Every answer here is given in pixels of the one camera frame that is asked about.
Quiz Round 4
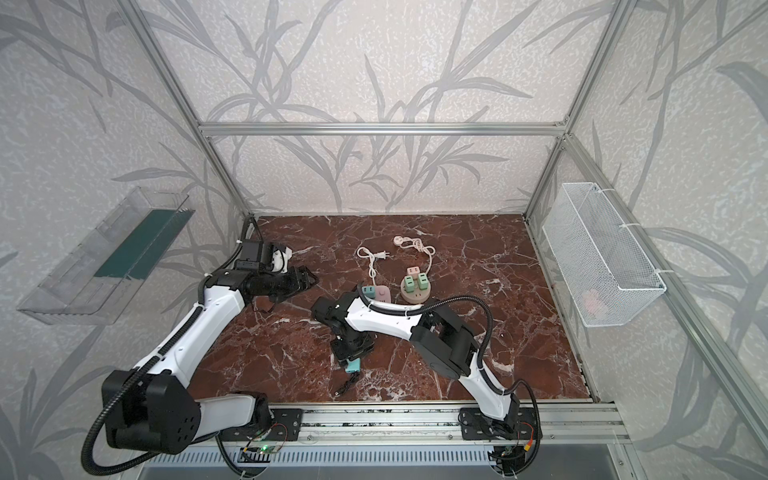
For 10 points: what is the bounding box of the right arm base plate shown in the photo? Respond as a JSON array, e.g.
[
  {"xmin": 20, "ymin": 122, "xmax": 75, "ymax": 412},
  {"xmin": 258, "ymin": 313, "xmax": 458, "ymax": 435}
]
[{"xmin": 458, "ymin": 407, "xmax": 542, "ymax": 443}]

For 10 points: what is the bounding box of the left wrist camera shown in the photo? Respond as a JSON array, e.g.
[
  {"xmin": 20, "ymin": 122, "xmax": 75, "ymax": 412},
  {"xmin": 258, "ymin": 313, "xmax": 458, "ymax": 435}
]
[{"xmin": 234, "ymin": 240, "xmax": 293, "ymax": 273}]

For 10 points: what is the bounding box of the pink square power strip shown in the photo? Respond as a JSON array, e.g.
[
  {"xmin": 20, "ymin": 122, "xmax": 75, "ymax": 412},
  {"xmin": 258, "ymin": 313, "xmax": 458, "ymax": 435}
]
[{"xmin": 370, "ymin": 285, "xmax": 392, "ymax": 303}]

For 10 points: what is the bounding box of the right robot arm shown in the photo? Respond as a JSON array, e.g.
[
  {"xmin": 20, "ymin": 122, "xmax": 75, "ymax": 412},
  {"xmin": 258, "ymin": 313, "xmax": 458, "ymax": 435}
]
[{"xmin": 311, "ymin": 291, "xmax": 541, "ymax": 446}]

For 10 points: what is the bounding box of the white power strip cable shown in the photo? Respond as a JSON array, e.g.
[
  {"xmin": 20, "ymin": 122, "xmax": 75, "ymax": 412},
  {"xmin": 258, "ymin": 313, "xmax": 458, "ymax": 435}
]
[{"xmin": 356, "ymin": 244, "xmax": 390, "ymax": 288}]

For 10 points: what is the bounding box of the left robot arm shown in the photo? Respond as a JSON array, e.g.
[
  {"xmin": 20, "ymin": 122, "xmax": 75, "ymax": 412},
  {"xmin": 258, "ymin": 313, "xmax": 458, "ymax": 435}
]
[{"xmin": 80, "ymin": 267, "xmax": 318, "ymax": 476}]

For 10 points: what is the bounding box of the aluminium front rail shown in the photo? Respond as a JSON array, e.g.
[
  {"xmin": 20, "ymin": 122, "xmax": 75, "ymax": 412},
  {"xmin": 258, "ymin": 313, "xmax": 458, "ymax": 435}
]
[{"xmin": 224, "ymin": 401, "xmax": 630, "ymax": 449}]

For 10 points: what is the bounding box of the beige round power strip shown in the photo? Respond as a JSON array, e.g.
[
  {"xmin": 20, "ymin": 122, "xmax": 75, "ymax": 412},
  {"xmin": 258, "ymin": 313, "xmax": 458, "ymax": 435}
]
[{"xmin": 400, "ymin": 276, "xmax": 432, "ymax": 305}]

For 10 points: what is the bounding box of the small black cable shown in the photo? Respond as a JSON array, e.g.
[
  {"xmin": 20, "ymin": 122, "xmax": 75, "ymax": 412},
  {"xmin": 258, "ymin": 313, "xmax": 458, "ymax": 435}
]
[{"xmin": 333, "ymin": 371, "xmax": 364, "ymax": 400}]

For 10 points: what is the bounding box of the beige power strip cable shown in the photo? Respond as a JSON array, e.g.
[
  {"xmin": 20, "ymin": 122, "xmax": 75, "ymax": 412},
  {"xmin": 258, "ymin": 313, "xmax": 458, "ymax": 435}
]
[{"xmin": 392, "ymin": 235, "xmax": 437, "ymax": 275}]

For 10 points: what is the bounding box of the clear plastic wall shelf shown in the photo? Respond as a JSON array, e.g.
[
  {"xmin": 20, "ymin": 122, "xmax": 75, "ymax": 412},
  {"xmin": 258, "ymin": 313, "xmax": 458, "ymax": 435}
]
[{"xmin": 17, "ymin": 187, "xmax": 195, "ymax": 326}]

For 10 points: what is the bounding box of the white wire mesh basket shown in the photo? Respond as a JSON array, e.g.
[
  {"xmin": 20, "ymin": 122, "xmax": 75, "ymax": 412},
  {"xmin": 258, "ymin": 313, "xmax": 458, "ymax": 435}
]
[{"xmin": 542, "ymin": 182, "xmax": 667, "ymax": 328}]

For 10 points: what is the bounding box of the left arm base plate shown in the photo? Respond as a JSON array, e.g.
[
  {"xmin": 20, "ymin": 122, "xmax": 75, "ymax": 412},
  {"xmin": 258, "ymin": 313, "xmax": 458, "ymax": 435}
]
[{"xmin": 221, "ymin": 408, "xmax": 304, "ymax": 442}]

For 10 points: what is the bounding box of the green plug adapter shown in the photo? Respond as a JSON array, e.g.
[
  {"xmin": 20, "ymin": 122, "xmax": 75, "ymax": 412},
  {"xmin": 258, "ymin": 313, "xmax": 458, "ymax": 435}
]
[
  {"xmin": 402, "ymin": 275, "xmax": 416, "ymax": 294},
  {"xmin": 417, "ymin": 273, "xmax": 430, "ymax": 291}
]

